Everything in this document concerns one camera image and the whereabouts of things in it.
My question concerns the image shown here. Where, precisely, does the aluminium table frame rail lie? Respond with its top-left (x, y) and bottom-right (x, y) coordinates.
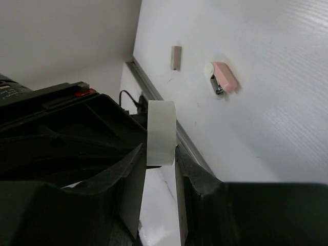
top-left (126, 58), bottom-right (214, 175)

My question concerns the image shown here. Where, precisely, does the pink white mini stapler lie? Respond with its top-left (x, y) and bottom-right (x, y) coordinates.
top-left (204, 61), bottom-right (238, 97)

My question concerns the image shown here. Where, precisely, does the clear tape roll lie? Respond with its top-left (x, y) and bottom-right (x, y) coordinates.
top-left (147, 100), bottom-right (177, 166)

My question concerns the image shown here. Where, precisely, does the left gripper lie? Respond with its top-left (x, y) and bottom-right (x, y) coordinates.
top-left (1, 76), bottom-right (147, 179)

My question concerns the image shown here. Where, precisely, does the beige small eraser stick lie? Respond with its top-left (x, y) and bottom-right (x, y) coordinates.
top-left (171, 46), bottom-right (182, 71)

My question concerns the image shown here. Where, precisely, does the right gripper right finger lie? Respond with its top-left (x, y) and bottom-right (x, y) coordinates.
top-left (175, 145), bottom-right (327, 245)

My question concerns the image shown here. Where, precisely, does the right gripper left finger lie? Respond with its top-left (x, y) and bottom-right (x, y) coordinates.
top-left (1, 144), bottom-right (146, 245)

